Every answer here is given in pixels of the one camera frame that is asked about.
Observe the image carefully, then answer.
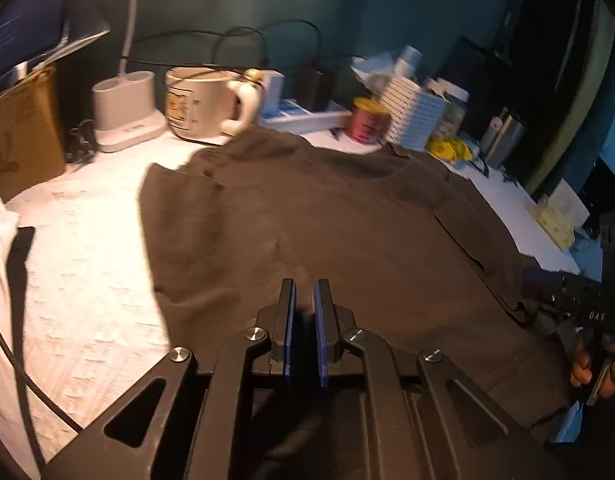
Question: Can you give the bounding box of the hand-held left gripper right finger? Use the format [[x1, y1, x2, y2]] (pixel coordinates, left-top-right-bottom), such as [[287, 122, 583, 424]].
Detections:
[[312, 278, 568, 480]]

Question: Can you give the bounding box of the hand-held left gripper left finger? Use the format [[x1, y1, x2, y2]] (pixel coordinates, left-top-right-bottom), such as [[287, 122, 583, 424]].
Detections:
[[42, 278, 299, 480]]

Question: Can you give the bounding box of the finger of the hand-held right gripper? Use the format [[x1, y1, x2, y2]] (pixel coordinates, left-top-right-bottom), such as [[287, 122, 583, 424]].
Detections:
[[520, 266, 604, 322]]

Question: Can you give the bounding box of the brown printed t-shirt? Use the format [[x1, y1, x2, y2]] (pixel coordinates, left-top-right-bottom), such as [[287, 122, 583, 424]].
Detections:
[[140, 125, 583, 480]]

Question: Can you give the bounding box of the pale yellow tissue pack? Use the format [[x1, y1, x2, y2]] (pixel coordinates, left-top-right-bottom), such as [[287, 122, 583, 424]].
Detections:
[[532, 180, 591, 251]]

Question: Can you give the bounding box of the steel thermos bottle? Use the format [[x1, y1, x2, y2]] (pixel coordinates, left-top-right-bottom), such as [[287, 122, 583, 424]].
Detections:
[[482, 107, 528, 168]]

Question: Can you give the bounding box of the yellow snack packet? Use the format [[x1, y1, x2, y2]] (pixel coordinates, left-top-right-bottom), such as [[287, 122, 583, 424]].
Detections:
[[426, 137, 473, 162]]

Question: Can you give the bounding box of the white power strip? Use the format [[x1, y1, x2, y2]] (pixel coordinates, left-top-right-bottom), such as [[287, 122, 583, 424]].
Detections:
[[260, 99, 353, 133]]

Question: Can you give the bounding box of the glass jar with white lid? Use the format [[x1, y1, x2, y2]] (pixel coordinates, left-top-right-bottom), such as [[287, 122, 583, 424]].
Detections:
[[432, 78, 471, 138]]

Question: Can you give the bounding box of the red tin can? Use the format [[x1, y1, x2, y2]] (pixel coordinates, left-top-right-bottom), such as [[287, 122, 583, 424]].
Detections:
[[346, 97, 391, 143]]

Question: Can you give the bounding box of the white perforated basket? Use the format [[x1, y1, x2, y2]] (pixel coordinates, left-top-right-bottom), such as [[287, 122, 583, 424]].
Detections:
[[377, 76, 449, 152]]

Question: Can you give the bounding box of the white usb charger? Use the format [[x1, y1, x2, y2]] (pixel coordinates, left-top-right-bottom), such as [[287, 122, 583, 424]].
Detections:
[[258, 71, 286, 116]]

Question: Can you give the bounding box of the black power adapter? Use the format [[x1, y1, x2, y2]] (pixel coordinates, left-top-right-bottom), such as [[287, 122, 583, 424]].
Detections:
[[302, 66, 335, 111]]

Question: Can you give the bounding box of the cream cartoon print mug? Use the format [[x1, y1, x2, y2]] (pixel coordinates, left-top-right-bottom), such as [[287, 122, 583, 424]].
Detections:
[[165, 66, 264, 141]]

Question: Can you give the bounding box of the white crumpled tissue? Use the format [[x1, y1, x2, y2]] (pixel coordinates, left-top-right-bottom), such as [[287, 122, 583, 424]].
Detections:
[[350, 52, 405, 93]]

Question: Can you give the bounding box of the white desk lamp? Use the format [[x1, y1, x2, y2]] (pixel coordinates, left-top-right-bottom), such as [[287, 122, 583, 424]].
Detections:
[[92, 0, 167, 153]]

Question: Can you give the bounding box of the white plastic bottle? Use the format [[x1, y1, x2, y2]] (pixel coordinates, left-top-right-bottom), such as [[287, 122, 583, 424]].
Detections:
[[395, 45, 423, 81]]

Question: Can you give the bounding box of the black key bundle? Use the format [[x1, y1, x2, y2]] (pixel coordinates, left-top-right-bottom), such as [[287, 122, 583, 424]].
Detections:
[[66, 120, 96, 163]]

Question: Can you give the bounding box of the white cloth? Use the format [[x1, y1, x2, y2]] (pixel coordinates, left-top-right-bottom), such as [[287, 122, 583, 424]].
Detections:
[[0, 195, 43, 480]]

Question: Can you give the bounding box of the teal curtain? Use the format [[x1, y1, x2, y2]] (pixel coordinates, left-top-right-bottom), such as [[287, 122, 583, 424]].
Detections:
[[138, 0, 531, 116]]

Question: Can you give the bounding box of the cardboard box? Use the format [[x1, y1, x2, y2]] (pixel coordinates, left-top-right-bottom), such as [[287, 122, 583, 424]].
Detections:
[[0, 66, 67, 201]]

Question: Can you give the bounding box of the tablet with screen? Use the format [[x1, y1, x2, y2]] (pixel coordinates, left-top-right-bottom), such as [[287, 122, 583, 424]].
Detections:
[[0, 0, 111, 96]]

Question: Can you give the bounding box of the black braided cable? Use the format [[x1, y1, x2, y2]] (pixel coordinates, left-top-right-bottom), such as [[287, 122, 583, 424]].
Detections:
[[0, 305, 83, 433]]

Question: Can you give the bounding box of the black adapter cable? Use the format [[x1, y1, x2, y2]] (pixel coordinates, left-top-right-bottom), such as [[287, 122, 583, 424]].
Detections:
[[260, 19, 323, 68]]

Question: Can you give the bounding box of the black charging cable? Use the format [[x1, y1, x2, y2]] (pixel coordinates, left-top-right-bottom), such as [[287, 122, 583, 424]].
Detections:
[[122, 27, 268, 147]]

